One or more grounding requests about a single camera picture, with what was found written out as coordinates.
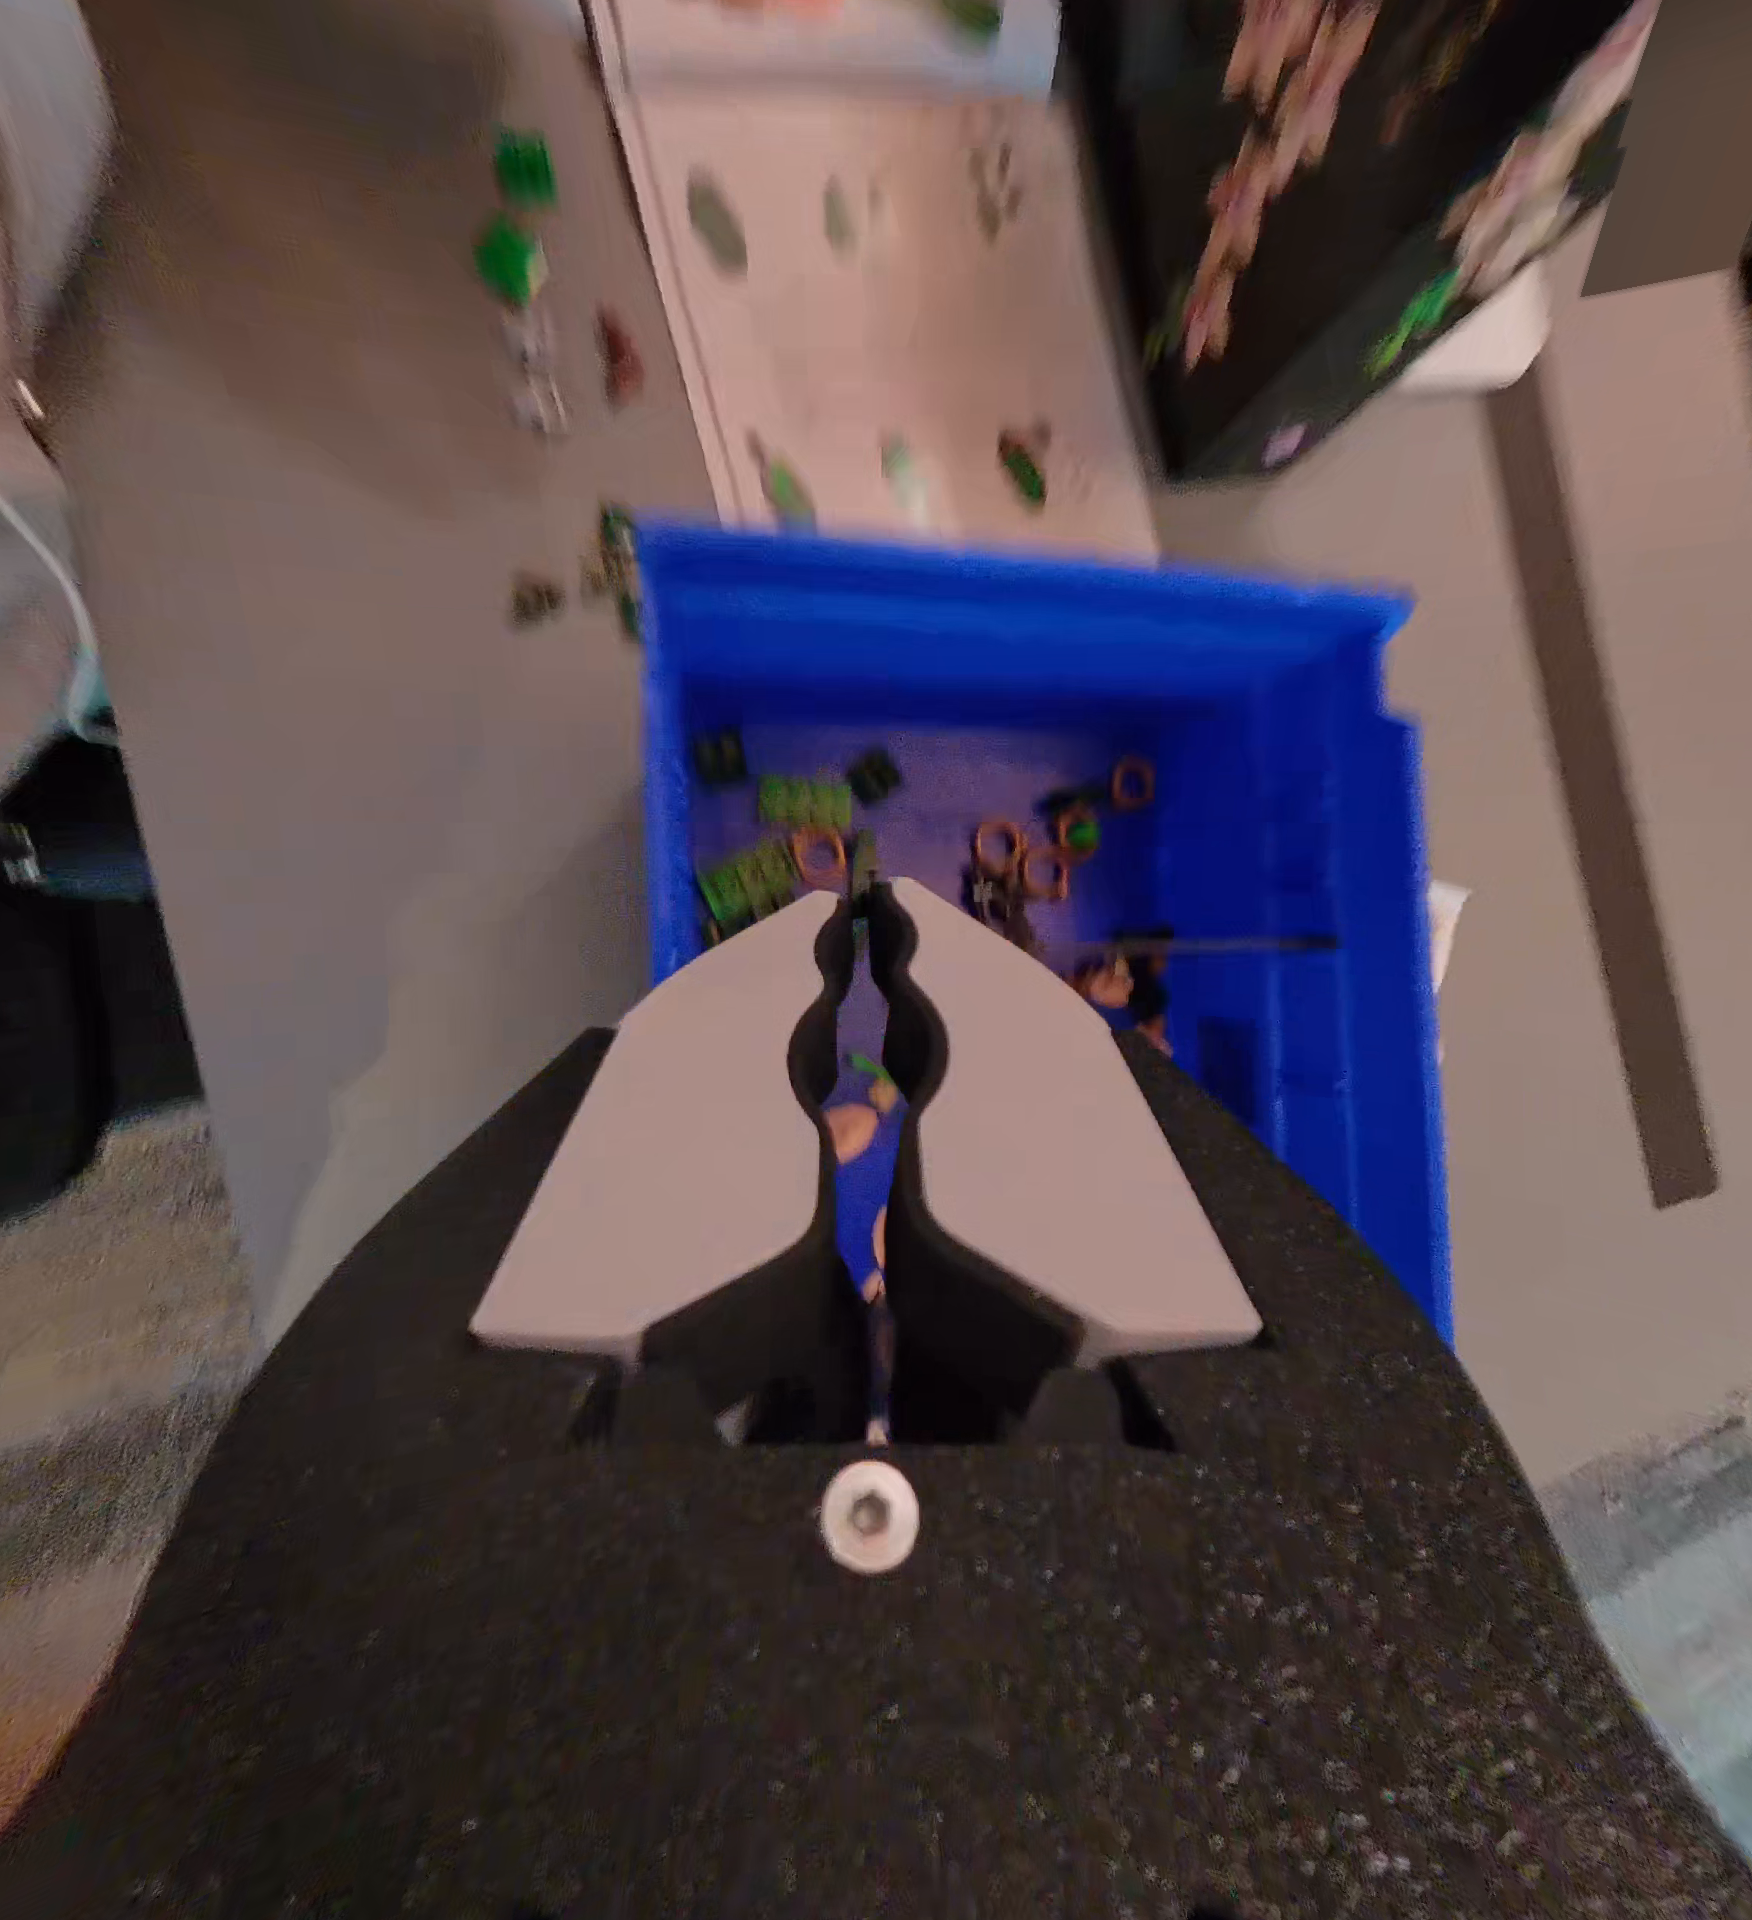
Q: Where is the black floral printed box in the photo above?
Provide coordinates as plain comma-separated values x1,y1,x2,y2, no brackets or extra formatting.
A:
1057,0,1660,484

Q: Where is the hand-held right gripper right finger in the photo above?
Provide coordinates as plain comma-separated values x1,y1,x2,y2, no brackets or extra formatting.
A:
867,879,1262,1443

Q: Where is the dark round object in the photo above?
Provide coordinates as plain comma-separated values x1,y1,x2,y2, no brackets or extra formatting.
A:
0,732,205,1245

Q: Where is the blue plastic bin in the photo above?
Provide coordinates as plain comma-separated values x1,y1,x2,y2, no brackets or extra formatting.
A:
629,516,1458,1355

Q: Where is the dark strip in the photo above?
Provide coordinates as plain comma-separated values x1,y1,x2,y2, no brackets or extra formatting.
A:
1485,370,1722,1209

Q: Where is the group of copper rings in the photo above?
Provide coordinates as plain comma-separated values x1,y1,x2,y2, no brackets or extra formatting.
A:
788,754,1180,1163

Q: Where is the white cable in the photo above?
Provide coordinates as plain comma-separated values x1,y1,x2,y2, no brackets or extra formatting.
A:
0,400,120,744

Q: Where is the grey desk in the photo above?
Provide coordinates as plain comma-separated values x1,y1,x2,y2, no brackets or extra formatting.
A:
47,0,1752,1491

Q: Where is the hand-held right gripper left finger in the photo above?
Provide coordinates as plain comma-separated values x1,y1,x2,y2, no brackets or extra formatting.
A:
467,889,868,1443

